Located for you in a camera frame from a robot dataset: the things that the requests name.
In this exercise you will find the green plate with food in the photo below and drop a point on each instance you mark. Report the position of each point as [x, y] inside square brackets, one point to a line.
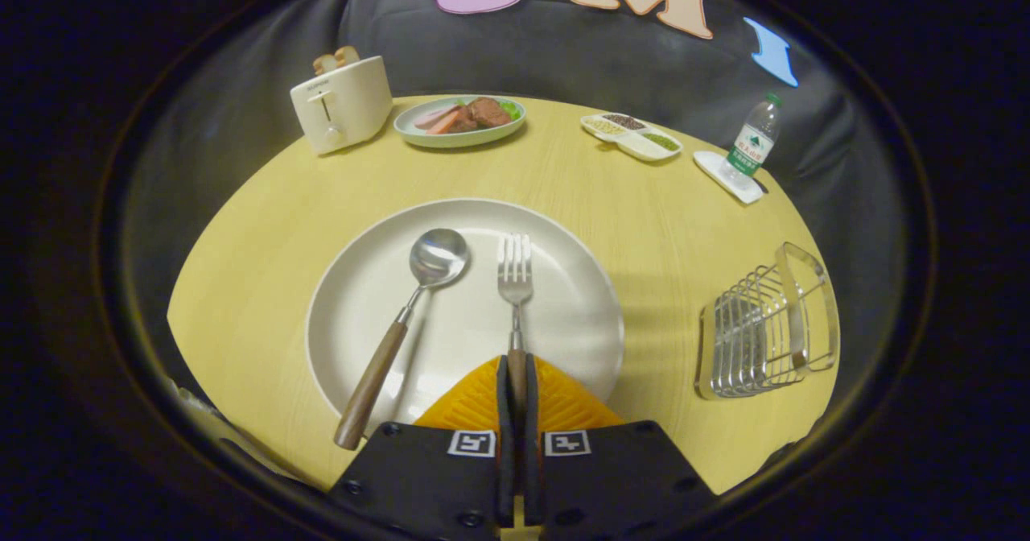
[459, 120]

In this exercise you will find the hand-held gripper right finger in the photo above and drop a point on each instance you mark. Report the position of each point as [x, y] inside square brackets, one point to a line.
[532, 444]

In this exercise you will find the cream toaster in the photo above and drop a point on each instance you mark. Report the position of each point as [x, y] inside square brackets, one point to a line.
[342, 106]

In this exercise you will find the large white plate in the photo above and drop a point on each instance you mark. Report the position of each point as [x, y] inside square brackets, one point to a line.
[467, 324]

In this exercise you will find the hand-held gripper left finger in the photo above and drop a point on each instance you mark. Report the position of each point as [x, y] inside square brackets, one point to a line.
[505, 444]

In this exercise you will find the plastic water bottle green label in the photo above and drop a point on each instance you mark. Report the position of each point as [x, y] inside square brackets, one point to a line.
[753, 145]

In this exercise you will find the small white rectangular tray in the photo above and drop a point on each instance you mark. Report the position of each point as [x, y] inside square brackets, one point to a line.
[724, 172]

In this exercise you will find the toast slice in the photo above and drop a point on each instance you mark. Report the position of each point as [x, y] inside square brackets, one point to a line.
[347, 55]
[325, 64]

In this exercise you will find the white divided condiment dish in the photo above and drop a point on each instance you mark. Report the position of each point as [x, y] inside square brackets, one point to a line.
[632, 136]

